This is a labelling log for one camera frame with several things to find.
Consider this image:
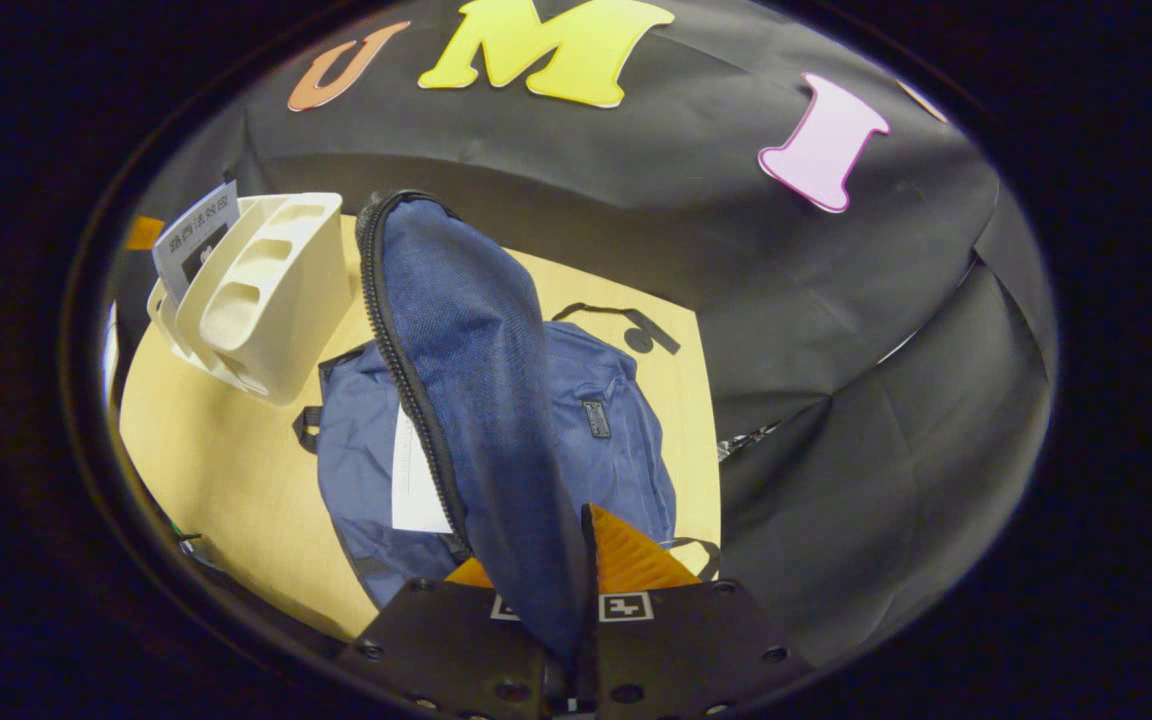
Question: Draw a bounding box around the cream plastic bookshelf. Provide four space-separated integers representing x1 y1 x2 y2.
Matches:
144 192 355 406

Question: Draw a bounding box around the blue schoolbag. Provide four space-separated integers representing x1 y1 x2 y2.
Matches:
293 190 722 666

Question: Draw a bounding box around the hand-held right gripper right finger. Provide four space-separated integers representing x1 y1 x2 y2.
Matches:
576 503 817 720

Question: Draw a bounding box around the black backdrop cloth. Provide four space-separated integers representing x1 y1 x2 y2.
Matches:
101 0 1057 666

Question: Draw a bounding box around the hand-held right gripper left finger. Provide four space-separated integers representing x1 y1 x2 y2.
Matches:
336 558 577 720

